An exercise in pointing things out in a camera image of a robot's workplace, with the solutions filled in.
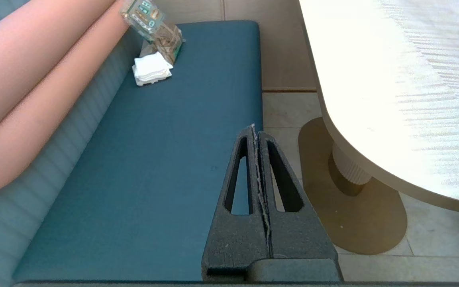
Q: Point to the pink bolster cushion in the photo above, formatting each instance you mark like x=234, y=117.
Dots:
x=34, y=139
x=14, y=59

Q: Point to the round beige table pedestal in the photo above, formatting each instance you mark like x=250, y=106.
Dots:
x=364, y=227

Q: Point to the green snack packet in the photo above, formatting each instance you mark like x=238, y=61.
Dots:
x=149, y=20

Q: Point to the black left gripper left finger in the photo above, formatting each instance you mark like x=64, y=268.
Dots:
x=229, y=239

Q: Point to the white napkin stack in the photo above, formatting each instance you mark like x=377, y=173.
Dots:
x=151, y=67

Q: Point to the dark blue seat cushion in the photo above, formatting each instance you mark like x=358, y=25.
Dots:
x=153, y=159

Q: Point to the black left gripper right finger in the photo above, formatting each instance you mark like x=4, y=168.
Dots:
x=301, y=239

